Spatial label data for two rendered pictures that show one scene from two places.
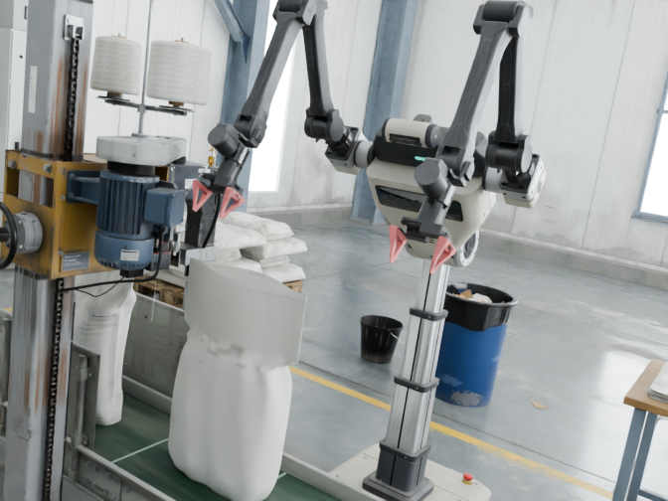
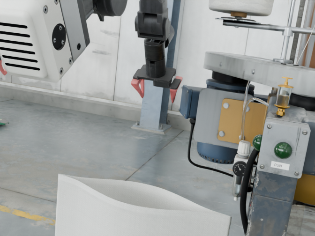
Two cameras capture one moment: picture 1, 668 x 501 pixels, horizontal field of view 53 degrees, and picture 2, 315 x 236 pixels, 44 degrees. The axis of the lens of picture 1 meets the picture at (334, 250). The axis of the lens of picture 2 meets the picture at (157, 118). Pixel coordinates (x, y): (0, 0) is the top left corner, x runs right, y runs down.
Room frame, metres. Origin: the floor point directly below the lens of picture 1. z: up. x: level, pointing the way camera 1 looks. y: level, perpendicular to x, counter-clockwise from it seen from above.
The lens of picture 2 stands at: (2.87, 0.02, 1.46)
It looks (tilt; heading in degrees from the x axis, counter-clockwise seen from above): 12 degrees down; 164
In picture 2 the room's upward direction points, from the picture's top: 7 degrees clockwise
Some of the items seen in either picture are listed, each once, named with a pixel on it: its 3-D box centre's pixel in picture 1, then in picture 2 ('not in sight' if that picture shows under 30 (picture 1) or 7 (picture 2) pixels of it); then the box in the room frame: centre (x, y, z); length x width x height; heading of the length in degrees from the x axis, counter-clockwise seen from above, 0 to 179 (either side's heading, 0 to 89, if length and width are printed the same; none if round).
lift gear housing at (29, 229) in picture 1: (21, 232); not in sight; (1.75, 0.83, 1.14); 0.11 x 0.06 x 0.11; 58
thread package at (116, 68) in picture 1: (116, 65); not in sight; (2.04, 0.71, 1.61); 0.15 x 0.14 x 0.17; 58
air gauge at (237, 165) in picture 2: not in sight; (240, 168); (2.06, 0.48, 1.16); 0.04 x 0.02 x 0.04; 58
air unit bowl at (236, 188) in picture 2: (175, 242); (237, 184); (2.04, 0.49, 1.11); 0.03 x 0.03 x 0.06
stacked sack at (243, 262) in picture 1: (217, 266); not in sight; (5.01, 0.86, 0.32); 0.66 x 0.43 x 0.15; 150
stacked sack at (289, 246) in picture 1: (266, 245); not in sight; (5.53, 0.56, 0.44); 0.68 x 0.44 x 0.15; 148
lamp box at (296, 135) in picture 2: not in sight; (282, 146); (2.29, 0.42, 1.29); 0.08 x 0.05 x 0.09; 58
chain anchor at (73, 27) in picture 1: (76, 29); not in sight; (1.80, 0.74, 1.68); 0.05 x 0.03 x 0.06; 148
